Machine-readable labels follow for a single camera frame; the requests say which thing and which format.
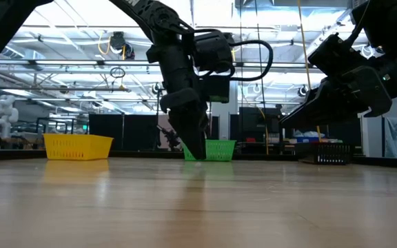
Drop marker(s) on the long ceiling light strip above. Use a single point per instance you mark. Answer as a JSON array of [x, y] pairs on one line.
[[81, 63]]

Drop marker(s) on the green plastic basket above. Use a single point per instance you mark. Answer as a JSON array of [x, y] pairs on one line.
[[219, 150]]

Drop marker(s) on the blue storage bin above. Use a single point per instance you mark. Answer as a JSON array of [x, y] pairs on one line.
[[307, 139]]

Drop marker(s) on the black background robot arm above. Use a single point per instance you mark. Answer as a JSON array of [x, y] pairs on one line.
[[171, 136]]

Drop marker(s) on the pink curtain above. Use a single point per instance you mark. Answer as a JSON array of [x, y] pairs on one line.
[[162, 124]]

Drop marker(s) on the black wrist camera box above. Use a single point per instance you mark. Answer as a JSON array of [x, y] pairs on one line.
[[217, 89]]

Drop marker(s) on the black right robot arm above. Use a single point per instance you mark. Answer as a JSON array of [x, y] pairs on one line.
[[391, 34]]

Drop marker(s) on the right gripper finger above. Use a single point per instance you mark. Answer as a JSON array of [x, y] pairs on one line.
[[319, 106]]

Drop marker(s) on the white structural column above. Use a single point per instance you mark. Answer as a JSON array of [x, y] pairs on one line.
[[224, 120]]

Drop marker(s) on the black plastic basket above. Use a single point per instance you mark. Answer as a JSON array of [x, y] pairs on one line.
[[326, 153]]

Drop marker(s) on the black partition panel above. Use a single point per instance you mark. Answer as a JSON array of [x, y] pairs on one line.
[[129, 134]]

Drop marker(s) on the black equipment cabinet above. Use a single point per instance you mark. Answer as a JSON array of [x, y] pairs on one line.
[[257, 124]]

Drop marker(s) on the white robot figure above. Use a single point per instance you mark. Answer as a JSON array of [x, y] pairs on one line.
[[3, 117]]

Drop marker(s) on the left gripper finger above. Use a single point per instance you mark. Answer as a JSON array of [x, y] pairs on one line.
[[190, 134]]

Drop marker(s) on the yellow plastic basket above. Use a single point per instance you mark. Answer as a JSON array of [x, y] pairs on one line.
[[78, 147]]

